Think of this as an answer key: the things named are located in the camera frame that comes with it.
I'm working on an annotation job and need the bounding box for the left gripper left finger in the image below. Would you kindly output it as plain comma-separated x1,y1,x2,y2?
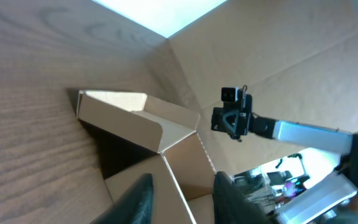
91,173,154,224

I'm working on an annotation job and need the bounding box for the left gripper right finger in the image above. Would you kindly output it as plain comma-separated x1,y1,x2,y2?
212,171,270,224

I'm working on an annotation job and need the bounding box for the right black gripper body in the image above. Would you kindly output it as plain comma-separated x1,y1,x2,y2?
211,94,252,139

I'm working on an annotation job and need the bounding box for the cardboard box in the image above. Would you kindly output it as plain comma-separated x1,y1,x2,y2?
76,90,216,224

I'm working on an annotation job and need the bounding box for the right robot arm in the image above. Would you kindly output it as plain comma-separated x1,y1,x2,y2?
211,88,358,223

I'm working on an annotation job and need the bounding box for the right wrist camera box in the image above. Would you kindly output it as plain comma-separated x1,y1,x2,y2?
221,87,239,103

